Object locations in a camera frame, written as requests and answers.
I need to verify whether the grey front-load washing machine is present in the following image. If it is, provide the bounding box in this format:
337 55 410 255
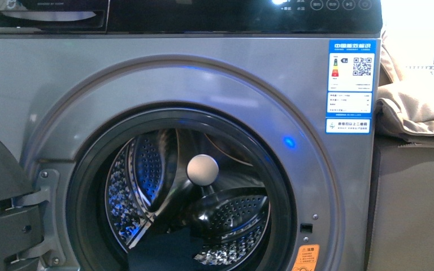
0 1 383 270

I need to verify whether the dark washing machine door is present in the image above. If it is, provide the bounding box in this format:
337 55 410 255
0 141 43 270

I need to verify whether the dark garment in drum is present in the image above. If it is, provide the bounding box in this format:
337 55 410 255
127 228 218 270

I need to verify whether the blue energy label sticker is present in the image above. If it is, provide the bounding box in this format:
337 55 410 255
325 39 377 134

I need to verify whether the orange warning sticker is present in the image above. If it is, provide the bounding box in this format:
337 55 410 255
292 244 320 271

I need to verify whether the beige fabric cover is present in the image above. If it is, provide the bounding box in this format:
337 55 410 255
374 29 434 146

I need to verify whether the grey cabinet beside washer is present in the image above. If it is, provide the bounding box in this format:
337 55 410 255
364 136 434 270

